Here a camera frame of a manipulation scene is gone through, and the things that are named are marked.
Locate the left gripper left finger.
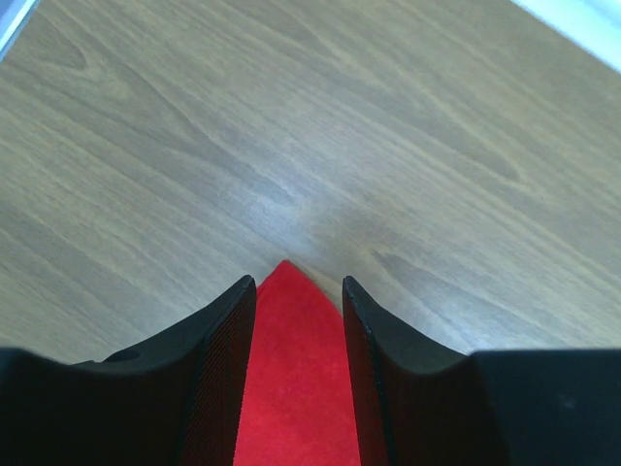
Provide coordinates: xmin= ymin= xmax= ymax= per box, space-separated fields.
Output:
xmin=1 ymin=276 xmax=256 ymax=465

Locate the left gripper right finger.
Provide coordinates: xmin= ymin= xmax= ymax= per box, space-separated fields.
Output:
xmin=343 ymin=277 xmax=620 ymax=465

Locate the bright red t shirt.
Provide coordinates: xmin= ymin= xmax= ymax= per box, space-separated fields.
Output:
xmin=234 ymin=260 xmax=360 ymax=465

